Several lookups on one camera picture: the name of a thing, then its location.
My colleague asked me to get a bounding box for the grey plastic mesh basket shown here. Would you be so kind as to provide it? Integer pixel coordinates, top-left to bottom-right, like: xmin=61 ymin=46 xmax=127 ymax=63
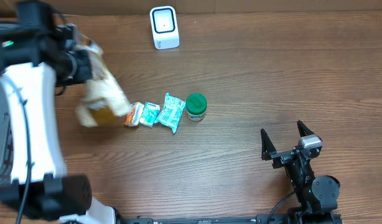
xmin=0 ymin=83 xmax=13 ymax=187

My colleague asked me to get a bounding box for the small teal packet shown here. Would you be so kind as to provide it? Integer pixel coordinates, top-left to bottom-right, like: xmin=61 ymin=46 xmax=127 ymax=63
xmin=139 ymin=101 xmax=161 ymax=128

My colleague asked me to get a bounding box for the beige bread bag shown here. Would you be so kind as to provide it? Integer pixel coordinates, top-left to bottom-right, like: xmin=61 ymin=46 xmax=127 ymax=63
xmin=75 ymin=34 xmax=131 ymax=128

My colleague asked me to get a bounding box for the white barcode scanner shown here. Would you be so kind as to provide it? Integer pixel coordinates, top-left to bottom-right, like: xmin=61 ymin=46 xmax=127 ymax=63
xmin=149 ymin=6 xmax=180 ymax=50

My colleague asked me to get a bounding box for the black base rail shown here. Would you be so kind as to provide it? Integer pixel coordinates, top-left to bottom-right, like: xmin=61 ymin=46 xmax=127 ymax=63
xmin=116 ymin=215 xmax=296 ymax=224

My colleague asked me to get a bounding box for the teal white snack packet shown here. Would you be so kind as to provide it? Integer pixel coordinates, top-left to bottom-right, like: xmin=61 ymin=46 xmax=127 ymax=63
xmin=154 ymin=93 xmax=186 ymax=134

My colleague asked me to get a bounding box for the green lid jar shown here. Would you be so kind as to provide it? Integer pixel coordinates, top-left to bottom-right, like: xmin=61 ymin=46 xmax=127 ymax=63
xmin=185 ymin=93 xmax=207 ymax=121

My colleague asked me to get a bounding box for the orange white packet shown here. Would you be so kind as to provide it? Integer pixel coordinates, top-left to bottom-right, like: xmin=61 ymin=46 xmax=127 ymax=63
xmin=124 ymin=102 xmax=144 ymax=127

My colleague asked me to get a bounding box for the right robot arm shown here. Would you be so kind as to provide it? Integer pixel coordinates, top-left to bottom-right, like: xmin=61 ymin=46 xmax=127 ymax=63
xmin=256 ymin=120 xmax=342 ymax=224

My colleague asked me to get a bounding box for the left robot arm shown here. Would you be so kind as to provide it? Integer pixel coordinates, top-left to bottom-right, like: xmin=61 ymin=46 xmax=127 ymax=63
xmin=0 ymin=1 xmax=120 ymax=223

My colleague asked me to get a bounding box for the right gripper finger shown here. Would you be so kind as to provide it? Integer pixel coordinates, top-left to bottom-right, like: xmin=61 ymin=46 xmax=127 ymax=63
xmin=297 ymin=120 xmax=314 ymax=137
xmin=261 ymin=129 xmax=277 ymax=161

